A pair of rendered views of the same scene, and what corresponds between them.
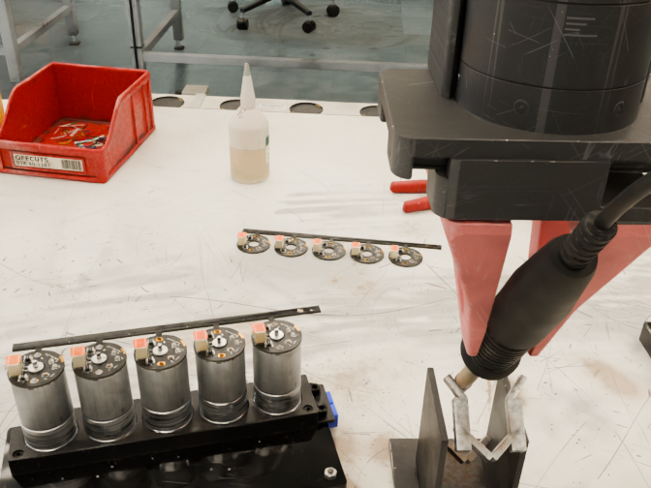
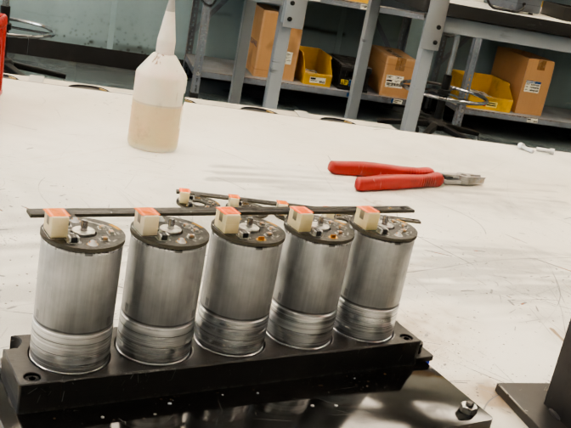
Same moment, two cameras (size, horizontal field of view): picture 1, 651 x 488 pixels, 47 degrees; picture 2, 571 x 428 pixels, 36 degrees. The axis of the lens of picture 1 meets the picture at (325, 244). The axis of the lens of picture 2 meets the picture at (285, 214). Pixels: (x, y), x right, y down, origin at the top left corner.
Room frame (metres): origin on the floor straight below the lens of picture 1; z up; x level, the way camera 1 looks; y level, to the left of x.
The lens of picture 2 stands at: (0.01, 0.15, 0.91)
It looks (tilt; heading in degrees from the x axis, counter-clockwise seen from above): 19 degrees down; 342
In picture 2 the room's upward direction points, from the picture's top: 11 degrees clockwise
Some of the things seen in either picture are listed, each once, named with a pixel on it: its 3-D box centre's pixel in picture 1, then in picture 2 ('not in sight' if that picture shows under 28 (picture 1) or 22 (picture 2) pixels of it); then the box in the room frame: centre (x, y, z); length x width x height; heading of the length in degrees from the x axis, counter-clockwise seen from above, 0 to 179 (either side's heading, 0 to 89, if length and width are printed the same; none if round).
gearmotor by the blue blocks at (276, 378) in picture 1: (277, 373); (370, 286); (0.29, 0.02, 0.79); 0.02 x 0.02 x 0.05
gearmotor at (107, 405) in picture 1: (106, 398); (160, 300); (0.27, 0.10, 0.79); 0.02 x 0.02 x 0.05
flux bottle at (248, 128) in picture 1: (248, 121); (161, 72); (0.58, 0.07, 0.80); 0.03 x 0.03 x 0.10
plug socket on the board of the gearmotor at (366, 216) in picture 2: (261, 332); (368, 217); (0.28, 0.03, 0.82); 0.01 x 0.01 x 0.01; 15
